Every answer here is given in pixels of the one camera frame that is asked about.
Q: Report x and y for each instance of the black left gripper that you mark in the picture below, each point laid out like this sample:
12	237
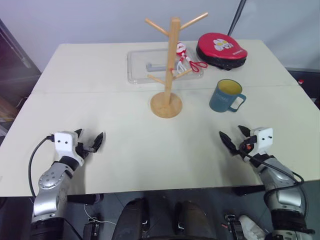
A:
81	150

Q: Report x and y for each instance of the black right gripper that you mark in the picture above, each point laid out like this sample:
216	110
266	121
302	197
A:
246	147

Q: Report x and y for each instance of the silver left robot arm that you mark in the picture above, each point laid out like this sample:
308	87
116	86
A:
50	180

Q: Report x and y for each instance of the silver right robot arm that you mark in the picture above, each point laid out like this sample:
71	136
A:
285	190

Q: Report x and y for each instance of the blue mug yellow inside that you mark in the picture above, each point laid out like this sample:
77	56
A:
221	98

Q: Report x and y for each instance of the wooden mug tree stand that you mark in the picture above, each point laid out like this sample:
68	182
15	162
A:
173	50

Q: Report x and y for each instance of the clear plastic tray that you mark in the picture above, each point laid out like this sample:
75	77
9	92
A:
136	72

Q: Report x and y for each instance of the red scissors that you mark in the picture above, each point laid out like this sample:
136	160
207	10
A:
197	65

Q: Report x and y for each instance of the small red white ball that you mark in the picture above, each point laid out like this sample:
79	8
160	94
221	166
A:
301	81

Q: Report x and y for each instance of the red round punch pad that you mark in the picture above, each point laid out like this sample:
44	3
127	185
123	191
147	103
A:
220	47

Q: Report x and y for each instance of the dark rounded shape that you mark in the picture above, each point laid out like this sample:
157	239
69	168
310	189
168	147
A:
131	220
192	220

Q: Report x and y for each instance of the red white doll charm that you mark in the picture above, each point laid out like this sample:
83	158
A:
181	48

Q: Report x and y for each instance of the black tripod leg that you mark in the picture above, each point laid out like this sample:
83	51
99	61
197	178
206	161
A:
236	17

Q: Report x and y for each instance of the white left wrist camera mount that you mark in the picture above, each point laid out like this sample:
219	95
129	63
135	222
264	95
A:
65	143

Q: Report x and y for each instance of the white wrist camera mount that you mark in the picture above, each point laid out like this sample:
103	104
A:
265	140
65	143

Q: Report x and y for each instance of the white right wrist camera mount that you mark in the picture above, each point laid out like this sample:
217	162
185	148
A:
265	140

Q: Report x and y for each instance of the black table bracket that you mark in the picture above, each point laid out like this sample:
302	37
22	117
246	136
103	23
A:
82	199

